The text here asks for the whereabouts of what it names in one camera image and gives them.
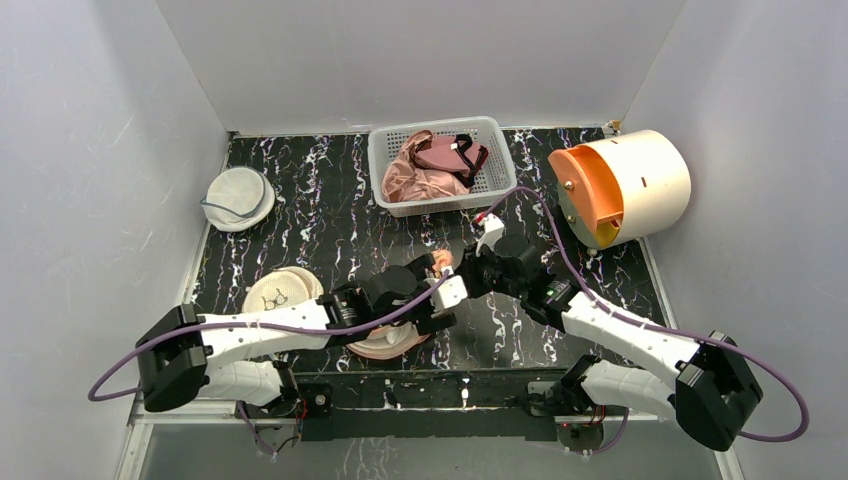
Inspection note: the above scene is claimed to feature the white plastic basket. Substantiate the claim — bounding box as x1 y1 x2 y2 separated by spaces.
368 116 517 217

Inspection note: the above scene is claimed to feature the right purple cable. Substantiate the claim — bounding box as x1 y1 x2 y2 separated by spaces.
473 186 811 458

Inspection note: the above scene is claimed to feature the white orange toy washing drum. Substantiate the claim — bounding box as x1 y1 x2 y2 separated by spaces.
548 130 692 250

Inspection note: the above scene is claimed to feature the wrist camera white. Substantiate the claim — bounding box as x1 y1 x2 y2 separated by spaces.
425 267 468 315
474 213 505 257

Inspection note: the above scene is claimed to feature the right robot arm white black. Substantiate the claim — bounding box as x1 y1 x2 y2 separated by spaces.
457 235 763 451

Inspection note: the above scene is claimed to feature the pink satin garment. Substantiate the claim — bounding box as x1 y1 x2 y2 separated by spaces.
381 130 471 203

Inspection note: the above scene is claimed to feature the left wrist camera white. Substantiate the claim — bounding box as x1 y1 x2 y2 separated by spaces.
425 267 468 315

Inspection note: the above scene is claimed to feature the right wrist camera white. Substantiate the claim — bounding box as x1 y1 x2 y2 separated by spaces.
474 213 505 257

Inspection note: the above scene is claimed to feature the round white mesh laundry bag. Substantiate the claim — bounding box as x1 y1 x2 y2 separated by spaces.
200 166 276 233

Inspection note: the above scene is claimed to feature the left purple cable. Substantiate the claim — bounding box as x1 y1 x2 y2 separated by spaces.
87 271 455 458

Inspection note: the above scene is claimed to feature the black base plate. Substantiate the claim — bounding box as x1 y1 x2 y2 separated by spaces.
295 368 602 441

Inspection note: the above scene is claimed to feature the aluminium frame rail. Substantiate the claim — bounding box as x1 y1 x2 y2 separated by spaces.
113 218 743 480

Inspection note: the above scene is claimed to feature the peach patterned mesh laundry bag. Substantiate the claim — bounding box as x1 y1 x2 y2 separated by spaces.
347 249 453 361

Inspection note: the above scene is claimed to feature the pink bra black trim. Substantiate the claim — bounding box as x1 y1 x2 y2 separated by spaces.
412 134 489 188

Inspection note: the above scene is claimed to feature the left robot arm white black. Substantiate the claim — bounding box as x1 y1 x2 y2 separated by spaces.
136 254 467 416

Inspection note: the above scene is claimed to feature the purple cable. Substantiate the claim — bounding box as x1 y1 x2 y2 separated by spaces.
87 271 455 458
473 186 811 458

